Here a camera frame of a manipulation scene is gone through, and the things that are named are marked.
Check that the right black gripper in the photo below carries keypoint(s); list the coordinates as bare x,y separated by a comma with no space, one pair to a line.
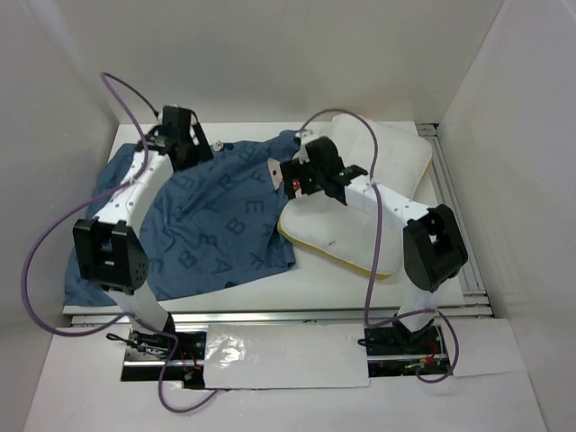
292,169

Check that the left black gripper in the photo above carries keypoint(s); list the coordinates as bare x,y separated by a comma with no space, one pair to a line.
201,152

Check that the white pillow yellow edge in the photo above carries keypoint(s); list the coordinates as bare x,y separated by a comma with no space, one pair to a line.
345,234

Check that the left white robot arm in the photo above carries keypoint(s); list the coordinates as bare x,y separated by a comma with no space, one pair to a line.
108,248

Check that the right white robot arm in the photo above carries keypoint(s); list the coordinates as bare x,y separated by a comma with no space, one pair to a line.
429,239

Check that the white cover plate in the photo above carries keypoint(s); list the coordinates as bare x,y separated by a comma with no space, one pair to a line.
296,356

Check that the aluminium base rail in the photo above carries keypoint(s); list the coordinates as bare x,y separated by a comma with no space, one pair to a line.
386,357

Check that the aluminium side rail frame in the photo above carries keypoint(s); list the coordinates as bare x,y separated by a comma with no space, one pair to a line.
476,300

